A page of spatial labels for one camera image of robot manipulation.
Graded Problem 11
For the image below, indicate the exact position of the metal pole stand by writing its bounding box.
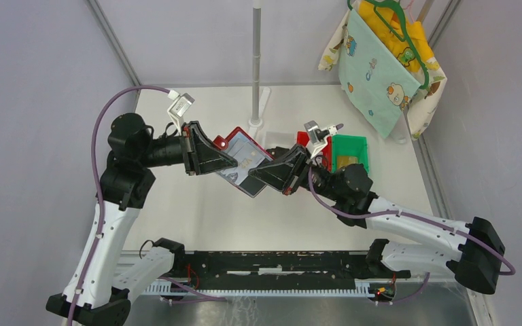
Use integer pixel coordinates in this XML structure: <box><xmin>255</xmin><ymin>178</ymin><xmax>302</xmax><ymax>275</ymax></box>
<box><xmin>247</xmin><ymin>0</ymin><xmax>271</xmax><ymax>139</ymax></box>

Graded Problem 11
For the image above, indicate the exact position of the gold cards stack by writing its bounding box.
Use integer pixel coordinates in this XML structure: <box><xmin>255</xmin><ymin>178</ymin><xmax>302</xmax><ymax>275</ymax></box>
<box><xmin>336</xmin><ymin>155</ymin><xmax>359</xmax><ymax>169</ymax></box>

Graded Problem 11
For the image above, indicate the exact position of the red leather card holder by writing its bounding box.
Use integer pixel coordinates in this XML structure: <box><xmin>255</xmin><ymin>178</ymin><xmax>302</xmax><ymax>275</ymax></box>
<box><xmin>216</xmin><ymin>127</ymin><xmax>273</xmax><ymax>198</ymax></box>

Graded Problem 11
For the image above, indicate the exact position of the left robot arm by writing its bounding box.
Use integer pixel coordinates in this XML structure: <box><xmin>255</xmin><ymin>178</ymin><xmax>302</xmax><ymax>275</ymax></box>
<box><xmin>46</xmin><ymin>113</ymin><xmax>237</xmax><ymax>325</ymax></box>

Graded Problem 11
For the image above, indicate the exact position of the green clothes hanger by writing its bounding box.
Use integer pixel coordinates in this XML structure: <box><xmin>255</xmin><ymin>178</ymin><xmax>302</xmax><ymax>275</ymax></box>
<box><xmin>346</xmin><ymin>0</ymin><xmax>431</xmax><ymax>90</ymax></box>

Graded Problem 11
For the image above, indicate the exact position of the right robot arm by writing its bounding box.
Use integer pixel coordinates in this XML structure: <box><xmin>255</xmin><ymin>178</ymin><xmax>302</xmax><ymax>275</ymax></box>
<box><xmin>249</xmin><ymin>145</ymin><xmax>515</xmax><ymax>295</ymax></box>

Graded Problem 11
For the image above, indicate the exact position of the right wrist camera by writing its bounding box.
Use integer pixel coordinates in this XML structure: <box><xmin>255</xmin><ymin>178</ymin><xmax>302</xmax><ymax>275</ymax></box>
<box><xmin>304</xmin><ymin>120</ymin><xmax>344</xmax><ymax>159</ymax></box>

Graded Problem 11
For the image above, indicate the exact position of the yellow garment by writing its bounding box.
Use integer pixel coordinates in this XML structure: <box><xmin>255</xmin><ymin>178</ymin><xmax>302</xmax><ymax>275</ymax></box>
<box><xmin>359</xmin><ymin>0</ymin><xmax>438</xmax><ymax>73</ymax></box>

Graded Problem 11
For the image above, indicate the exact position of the white VIP card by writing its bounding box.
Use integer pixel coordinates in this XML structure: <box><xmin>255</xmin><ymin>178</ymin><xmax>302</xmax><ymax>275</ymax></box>
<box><xmin>217</xmin><ymin>133</ymin><xmax>267</xmax><ymax>185</ymax></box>

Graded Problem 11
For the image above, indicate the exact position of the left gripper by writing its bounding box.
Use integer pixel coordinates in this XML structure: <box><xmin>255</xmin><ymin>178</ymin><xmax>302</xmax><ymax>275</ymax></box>
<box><xmin>139</xmin><ymin>120</ymin><xmax>238</xmax><ymax>175</ymax></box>

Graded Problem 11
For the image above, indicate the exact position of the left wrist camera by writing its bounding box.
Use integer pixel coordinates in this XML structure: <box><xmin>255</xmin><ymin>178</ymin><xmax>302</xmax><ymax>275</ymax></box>
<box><xmin>167</xmin><ymin>90</ymin><xmax>195</xmax><ymax>134</ymax></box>

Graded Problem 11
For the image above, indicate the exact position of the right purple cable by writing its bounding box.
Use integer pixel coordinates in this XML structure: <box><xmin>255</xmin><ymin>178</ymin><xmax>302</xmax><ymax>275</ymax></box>
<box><xmin>307</xmin><ymin>166</ymin><xmax>517</xmax><ymax>305</ymax></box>

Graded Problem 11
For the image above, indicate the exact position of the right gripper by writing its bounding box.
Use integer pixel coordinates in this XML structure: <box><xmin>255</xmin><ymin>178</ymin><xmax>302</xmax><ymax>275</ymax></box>
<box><xmin>249</xmin><ymin>143</ymin><xmax>342</xmax><ymax>202</ymax></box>

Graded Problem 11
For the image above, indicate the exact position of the red plastic bin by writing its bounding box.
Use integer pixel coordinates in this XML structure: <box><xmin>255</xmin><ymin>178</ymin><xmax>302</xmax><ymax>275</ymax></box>
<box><xmin>296</xmin><ymin>131</ymin><xmax>332</xmax><ymax>171</ymax></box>

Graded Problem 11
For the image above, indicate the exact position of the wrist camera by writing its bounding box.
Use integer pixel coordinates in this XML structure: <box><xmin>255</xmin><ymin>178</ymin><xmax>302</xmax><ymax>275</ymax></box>
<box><xmin>167</xmin><ymin>90</ymin><xmax>195</xmax><ymax>134</ymax></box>
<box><xmin>304</xmin><ymin>120</ymin><xmax>344</xmax><ymax>159</ymax></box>

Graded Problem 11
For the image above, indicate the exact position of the green plastic bin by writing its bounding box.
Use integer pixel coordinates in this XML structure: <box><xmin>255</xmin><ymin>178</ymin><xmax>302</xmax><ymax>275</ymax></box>
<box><xmin>332</xmin><ymin>134</ymin><xmax>370</xmax><ymax>173</ymax></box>

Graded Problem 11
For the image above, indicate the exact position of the white cable comb rail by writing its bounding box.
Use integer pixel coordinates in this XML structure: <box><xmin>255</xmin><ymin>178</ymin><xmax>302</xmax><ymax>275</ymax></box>
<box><xmin>142</xmin><ymin>280</ymin><xmax>375</xmax><ymax>298</ymax></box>

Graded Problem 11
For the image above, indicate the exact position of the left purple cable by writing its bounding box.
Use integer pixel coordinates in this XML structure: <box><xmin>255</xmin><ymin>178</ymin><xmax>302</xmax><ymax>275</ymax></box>
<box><xmin>66</xmin><ymin>85</ymin><xmax>227</xmax><ymax>326</ymax></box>

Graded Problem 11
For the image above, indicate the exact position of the mint cartoon cloth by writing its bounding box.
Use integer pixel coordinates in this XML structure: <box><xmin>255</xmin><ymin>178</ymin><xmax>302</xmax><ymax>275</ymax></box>
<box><xmin>338</xmin><ymin>10</ymin><xmax>420</xmax><ymax>139</ymax></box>

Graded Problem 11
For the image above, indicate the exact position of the purple cable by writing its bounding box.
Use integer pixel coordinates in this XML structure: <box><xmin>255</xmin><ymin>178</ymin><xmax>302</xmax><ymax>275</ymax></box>
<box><xmin>66</xmin><ymin>85</ymin><xmax>227</xmax><ymax>326</ymax></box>
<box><xmin>307</xmin><ymin>166</ymin><xmax>517</xmax><ymax>305</ymax></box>

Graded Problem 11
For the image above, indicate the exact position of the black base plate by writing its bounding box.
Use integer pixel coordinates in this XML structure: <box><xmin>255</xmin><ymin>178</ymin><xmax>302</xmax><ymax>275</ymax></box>
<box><xmin>166</xmin><ymin>251</ymin><xmax>411</xmax><ymax>290</ymax></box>

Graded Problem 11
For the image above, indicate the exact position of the white plastic bin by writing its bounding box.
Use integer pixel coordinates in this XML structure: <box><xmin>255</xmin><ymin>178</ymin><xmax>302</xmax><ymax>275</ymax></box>
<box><xmin>261</xmin><ymin>131</ymin><xmax>296</xmax><ymax>156</ymax></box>

